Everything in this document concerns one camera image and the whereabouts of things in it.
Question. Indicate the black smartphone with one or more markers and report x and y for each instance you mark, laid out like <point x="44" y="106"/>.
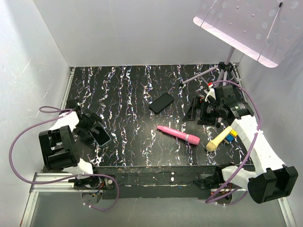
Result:
<point x="161" y="103"/>

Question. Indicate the blue toy brick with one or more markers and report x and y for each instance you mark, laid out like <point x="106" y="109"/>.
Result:
<point x="229" y="138"/>

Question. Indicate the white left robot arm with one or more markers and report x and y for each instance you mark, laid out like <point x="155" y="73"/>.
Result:
<point x="59" y="149"/>

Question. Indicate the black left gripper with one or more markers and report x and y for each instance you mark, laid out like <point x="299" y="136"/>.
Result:
<point x="93" y="119"/>

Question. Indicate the phone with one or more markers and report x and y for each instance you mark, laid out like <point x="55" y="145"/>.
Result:
<point x="100" y="135"/>

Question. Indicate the pink toy microphone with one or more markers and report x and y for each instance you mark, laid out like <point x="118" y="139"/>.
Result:
<point x="181" y="135"/>

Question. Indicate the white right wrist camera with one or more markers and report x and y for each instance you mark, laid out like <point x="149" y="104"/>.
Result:
<point x="210" y="93"/>

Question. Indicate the yellow toy brick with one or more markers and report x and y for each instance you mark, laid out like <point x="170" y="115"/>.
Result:
<point x="234" y="133"/>

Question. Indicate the cream wooden toy microphone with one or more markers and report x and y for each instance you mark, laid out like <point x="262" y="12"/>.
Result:
<point x="213" y="144"/>

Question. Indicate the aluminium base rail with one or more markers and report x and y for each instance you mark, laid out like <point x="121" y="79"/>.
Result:
<point x="62" y="186"/>

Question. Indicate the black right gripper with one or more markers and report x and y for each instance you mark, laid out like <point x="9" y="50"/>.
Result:
<point x="190" y="116"/>

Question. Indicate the lilac music stand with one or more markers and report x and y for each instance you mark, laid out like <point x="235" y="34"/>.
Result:
<point x="266" y="44"/>

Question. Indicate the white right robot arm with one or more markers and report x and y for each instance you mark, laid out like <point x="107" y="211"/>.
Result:
<point x="272" y="178"/>

